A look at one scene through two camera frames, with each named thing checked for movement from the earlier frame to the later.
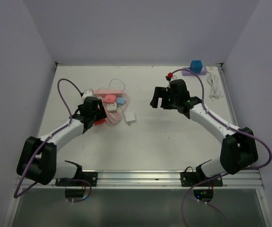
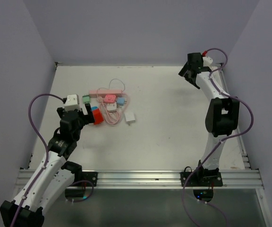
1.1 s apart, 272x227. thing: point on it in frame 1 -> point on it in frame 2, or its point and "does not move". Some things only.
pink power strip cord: [114, 117] does not move
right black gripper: [161, 92] -> [183, 72]
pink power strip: [104, 92] does not move
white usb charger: [130, 117] does not move
